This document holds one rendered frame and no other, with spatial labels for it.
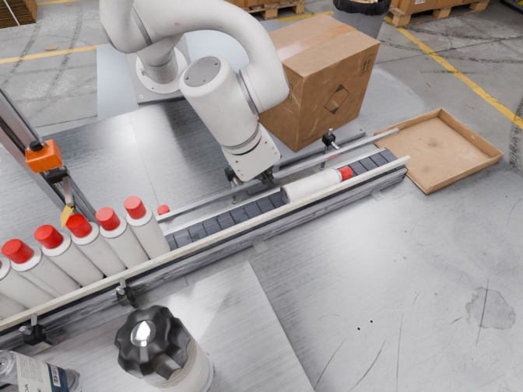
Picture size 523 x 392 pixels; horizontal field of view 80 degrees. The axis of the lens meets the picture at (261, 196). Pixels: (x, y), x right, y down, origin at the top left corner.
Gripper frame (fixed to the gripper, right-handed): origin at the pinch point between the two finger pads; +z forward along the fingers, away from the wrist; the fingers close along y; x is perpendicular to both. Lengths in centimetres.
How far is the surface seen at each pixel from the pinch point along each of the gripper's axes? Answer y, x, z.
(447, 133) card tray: -62, -4, 43
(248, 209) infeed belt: 8.4, -2.4, 11.1
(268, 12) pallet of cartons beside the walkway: -105, -284, 140
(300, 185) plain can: -6.4, 0.0, 11.2
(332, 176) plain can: -15.2, 1.1, 14.8
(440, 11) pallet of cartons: -261, -200, 197
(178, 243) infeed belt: 26.9, -0.9, 4.1
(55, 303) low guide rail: 51, 4, -9
